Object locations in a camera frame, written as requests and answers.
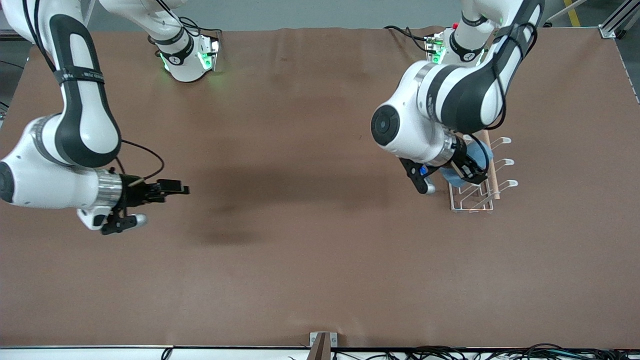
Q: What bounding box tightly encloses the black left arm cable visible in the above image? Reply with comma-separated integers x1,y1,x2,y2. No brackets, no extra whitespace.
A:
492,22,538,132

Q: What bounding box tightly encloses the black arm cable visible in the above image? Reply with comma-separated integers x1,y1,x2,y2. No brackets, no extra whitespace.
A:
116,139,166,182
492,22,538,132

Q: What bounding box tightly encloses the metal bracket with wooden post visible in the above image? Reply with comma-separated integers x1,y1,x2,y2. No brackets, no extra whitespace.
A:
307,332,339,360

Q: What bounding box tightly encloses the black base cable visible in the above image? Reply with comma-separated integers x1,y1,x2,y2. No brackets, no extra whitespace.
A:
384,25,432,53

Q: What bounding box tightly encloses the black cable bundle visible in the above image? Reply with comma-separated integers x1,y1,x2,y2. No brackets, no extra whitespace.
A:
330,343,640,360

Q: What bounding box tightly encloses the white table edge rail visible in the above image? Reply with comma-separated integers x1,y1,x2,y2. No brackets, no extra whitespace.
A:
0,345,640,360

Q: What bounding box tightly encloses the white wire cup rack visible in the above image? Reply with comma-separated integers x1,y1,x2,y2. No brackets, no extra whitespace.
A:
447,129,519,214

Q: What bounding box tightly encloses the aluminium frame profile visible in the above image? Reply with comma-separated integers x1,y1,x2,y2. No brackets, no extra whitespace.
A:
598,0,640,40

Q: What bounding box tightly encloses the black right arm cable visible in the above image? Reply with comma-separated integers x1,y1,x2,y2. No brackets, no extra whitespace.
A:
116,139,166,182

